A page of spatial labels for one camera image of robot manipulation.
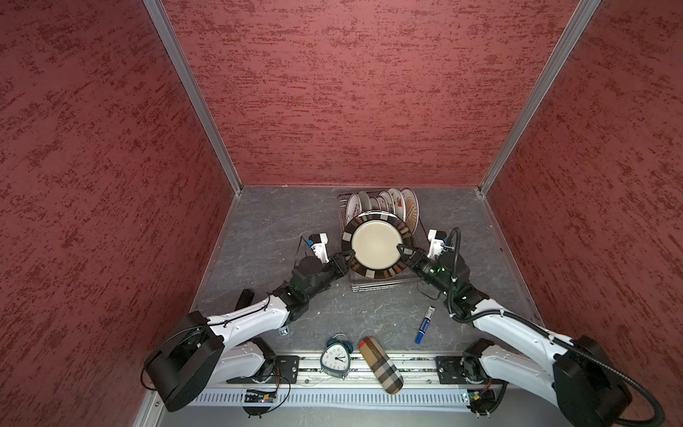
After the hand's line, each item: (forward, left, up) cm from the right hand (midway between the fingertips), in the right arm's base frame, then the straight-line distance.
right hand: (392, 252), depth 79 cm
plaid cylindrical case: (-28, +5, -15) cm, 32 cm away
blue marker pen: (-16, -10, -17) cm, 26 cm away
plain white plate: (+20, +7, +1) cm, 21 cm away
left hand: (-1, +11, -1) cm, 11 cm away
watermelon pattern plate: (+22, -6, -1) cm, 22 cm away
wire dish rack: (-6, +10, -8) cm, 14 cm away
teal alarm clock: (-25, +18, -14) cm, 34 cm away
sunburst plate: (+20, 0, -1) cm, 20 cm away
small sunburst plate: (+20, +3, 0) cm, 21 cm away
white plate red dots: (+26, -3, -5) cm, 27 cm away
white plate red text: (+23, +11, -5) cm, 26 cm away
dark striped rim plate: (+5, +5, +1) cm, 7 cm away
